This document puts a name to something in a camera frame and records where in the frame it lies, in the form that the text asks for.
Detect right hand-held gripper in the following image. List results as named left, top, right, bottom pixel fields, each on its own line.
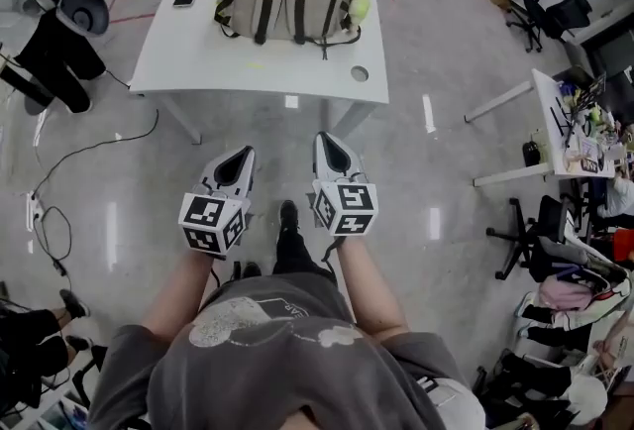
left=311, top=131, right=379, bottom=237

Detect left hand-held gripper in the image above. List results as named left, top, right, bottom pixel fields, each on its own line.
left=177, top=146, right=257, bottom=261

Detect person's left forearm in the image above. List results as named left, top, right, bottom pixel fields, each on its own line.
left=141, top=247, right=224, bottom=344

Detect person's right forearm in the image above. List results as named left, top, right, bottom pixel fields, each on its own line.
left=331, top=234, right=411, bottom=339

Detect person's black trousers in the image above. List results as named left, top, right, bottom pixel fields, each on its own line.
left=269, top=224, right=339, bottom=288

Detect yellow-green plush toy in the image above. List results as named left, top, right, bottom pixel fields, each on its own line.
left=345, top=0, right=372, bottom=32

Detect small black bag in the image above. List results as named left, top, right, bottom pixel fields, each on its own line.
left=522, top=139, right=545, bottom=167

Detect white power strip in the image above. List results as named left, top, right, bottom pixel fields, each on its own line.
left=24, top=192, right=47, bottom=232

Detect person's grey printed t-shirt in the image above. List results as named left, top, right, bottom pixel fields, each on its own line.
left=88, top=271, right=471, bottom=430

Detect grey round stool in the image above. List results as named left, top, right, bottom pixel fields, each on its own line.
left=22, top=79, right=56, bottom=117

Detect white cluttered desk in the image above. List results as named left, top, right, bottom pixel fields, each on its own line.
left=464, top=67, right=634, bottom=189

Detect black office chair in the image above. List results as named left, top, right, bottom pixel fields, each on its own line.
left=484, top=193, right=572, bottom=281
left=504, top=0, right=593, bottom=54

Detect pink fabric bag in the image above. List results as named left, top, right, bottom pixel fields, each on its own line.
left=537, top=271, right=594, bottom=311

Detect white waist bag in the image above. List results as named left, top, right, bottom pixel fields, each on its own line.
left=420, top=376, right=487, bottom=430

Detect orange fabric item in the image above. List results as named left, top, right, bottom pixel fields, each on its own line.
left=611, top=228, right=634, bottom=264

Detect black wrist strap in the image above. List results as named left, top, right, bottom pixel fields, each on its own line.
left=320, top=234, right=349, bottom=273

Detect black floor cable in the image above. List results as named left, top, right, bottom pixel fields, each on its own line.
left=29, top=108, right=160, bottom=276

